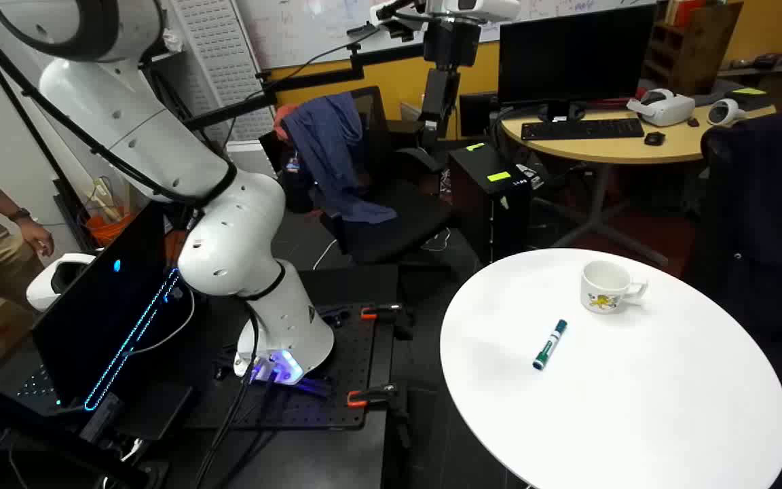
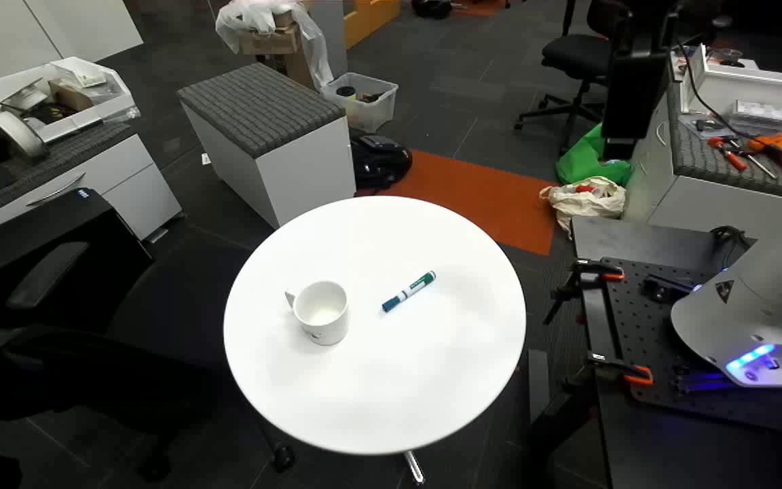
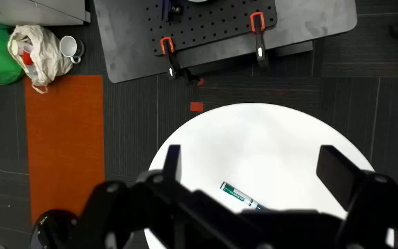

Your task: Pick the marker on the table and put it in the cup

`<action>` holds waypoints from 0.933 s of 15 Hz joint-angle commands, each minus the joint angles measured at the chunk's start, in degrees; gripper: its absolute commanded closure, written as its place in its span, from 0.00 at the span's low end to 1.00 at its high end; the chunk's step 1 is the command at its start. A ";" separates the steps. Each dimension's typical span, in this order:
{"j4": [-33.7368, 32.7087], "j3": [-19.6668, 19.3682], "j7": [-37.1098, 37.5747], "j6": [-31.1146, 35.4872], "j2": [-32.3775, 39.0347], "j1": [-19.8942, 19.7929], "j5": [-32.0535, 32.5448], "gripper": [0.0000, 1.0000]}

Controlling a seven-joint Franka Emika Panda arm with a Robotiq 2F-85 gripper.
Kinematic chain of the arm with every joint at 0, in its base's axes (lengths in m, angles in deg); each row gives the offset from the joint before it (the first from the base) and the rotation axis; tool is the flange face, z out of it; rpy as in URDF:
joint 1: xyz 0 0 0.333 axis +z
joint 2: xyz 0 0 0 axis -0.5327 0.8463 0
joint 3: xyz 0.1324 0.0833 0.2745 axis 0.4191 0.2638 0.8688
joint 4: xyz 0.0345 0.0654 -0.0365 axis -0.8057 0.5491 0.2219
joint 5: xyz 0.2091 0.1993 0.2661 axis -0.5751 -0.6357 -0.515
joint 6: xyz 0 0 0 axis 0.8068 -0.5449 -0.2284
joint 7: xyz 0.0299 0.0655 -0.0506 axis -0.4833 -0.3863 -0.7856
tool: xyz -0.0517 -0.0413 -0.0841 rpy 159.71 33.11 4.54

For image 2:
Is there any green white marker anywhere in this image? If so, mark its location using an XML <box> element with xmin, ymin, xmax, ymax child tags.
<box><xmin>381</xmin><ymin>268</ymin><xmax>438</xmax><ymax>313</ymax></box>

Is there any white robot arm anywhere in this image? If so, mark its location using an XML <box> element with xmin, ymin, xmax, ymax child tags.
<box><xmin>672</xmin><ymin>232</ymin><xmax>782</xmax><ymax>389</ymax></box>

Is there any white ceramic cup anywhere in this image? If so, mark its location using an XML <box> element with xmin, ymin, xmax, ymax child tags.
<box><xmin>285</xmin><ymin>280</ymin><xmax>349</xmax><ymax>346</ymax></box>

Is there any black backpack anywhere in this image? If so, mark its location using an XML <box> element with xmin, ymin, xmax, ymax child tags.
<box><xmin>351</xmin><ymin>132</ymin><xmax>414</xmax><ymax>189</ymax></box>

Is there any round white table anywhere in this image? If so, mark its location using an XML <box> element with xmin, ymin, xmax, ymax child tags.
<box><xmin>222</xmin><ymin>196</ymin><xmax>528</xmax><ymax>457</ymax></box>

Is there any orange floor mat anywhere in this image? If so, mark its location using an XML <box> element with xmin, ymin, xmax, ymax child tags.
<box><xmin>388</xmin><ymin>150</ymin><xmax>556</xmax><ymax>255</ymax></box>

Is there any white cabinet with grey cushion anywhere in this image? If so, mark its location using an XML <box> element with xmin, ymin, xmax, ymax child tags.
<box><xmin>180</xmin><ymin>62</ymin><xmax>357</xmax><ymax>227</ymax></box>

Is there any clear plastic bin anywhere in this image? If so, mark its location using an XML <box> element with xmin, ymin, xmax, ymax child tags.
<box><xmin>326</xmin><ymin>73</ymin><xmax>400</xmax><ymax>132</ymax></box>

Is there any orange black clamp far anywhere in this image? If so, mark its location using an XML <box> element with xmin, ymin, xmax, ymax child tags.
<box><xmin>543</xmin><ymin>259</ymin><xmax>624</xmax><ymax>324</ymax></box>

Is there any orange black clamp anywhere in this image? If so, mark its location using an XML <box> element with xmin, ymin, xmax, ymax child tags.
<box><xmin>586</xmin><ymin>351</ymin><xmax>655</xmax><ymax>389</ymax></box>
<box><xmin>543</xmin><ymin>259</ymin><xmax>624</xmax><ymax>324</ymax></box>

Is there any cream printed cloth bag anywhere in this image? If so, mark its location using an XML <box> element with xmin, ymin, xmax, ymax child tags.
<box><xmin>541</xmin><ymin>177</ymin><xmax>628</xmax><ymax>232</ymax></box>

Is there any green bag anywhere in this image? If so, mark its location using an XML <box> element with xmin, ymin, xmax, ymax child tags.
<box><xmin>554</xmin><ymin>126</ymin><xmax>634</xmax><ymax>185</ymax></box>

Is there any orange black clamp near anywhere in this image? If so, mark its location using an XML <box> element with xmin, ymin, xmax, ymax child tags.
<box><xmin>586</xmin><ymin>351</ymin><xmax>655</xmax><ymax>389</ymax></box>

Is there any black office chair far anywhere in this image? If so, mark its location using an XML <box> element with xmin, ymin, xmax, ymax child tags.
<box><xmin>514</xmin><ymin>0</ymin><xmax>630</xmax><ymax>131</ymax></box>

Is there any black office chair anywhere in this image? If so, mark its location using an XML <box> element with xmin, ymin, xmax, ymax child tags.
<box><xmin>0</xmin><ymin>188</ymin><xmax>241</xmax><ymax>480</ymax></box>
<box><xmin>514</xmin><ymin>0</ymin><xmax>630</xmax><ymax>131</ymax></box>

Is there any white plastic bag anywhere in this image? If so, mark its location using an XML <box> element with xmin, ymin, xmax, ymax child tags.
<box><xmin>214</xmin><ymin>0</ymin><xmax>334</xmax><ymax>93</ymax></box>

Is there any white box with clutter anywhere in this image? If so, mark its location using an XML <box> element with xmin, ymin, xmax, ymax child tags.
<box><xmin>0</xmin><ymin>56</ymin><xmax>140</xmax><ymax>143</ymax></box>

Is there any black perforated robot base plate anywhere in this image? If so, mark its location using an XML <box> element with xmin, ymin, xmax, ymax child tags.
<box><xmin>604</xmin><ymin>259</ymin><xmax>782</xmax><ymax>431</ymax></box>

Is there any orange handled tool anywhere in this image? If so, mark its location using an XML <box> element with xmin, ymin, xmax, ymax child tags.
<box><xmin>710</xmin><ymin>132</ymin><xmax>782</xmax><ymax>172</ymax></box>

